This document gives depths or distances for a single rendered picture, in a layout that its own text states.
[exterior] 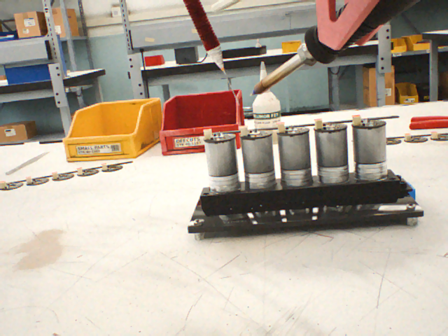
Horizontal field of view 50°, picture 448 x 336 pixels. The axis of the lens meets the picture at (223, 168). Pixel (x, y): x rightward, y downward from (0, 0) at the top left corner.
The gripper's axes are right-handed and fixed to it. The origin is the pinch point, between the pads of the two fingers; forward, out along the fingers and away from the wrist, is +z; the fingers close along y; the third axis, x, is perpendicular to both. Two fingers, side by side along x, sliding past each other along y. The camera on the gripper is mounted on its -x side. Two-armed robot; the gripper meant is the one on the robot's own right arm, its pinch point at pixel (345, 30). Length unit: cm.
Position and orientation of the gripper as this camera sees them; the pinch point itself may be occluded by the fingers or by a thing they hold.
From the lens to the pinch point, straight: 29.9
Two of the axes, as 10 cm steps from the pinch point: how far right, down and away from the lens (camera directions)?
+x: 6.2, 5.6, -5.5
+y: -7.6, 2.5, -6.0
